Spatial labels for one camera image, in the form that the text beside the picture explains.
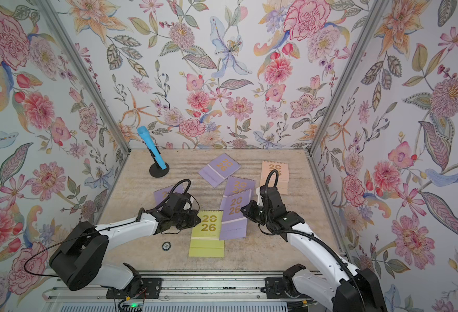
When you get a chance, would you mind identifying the peach 2026 calendar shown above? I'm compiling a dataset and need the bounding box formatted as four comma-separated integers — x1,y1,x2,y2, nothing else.
260,161,289,195

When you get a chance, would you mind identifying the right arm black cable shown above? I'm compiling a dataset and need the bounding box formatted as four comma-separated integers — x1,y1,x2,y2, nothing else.
258,169,366,312

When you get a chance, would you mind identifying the left aluminium corner post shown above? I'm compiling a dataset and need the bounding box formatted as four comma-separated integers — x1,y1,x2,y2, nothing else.
33,0,131,156

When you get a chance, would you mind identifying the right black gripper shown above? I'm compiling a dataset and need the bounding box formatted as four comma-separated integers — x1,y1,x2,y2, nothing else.
241,200,275,225

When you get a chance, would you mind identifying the blue microphone on black stand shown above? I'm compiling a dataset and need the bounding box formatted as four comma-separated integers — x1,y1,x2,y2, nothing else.
137,126,170,178

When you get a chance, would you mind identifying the small black round disc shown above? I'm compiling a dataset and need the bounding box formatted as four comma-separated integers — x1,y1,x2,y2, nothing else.
161,242,172,251

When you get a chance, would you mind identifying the aluminium corner post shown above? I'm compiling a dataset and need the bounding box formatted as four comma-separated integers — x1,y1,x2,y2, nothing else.
33,0,131,156
308,0,382,155

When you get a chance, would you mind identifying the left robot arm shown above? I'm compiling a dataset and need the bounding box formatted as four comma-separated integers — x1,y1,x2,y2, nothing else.
49,192,201,297

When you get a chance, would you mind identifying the lime green 2026 calendar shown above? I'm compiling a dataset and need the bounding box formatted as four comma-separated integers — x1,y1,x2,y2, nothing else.
188,210,224,258

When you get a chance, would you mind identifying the purple calendar back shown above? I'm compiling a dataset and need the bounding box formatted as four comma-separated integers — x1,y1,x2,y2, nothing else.
198,153,241,188

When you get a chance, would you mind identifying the purple calendar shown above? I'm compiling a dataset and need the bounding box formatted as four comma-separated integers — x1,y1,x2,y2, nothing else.
219,189,252,241
223,175,256,197
198,153,241,188
153,184,185,205

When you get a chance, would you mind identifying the right aluminium corner post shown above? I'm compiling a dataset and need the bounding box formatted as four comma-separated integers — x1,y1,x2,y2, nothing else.
308,0,382,155

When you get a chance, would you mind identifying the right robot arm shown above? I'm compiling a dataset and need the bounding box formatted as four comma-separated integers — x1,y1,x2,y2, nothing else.
241,185,387,311

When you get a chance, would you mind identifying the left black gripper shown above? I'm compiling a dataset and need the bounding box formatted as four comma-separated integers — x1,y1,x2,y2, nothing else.
172,207,204,231

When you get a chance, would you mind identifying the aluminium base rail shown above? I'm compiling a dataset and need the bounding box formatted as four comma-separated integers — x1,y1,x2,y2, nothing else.
42,271,326,311

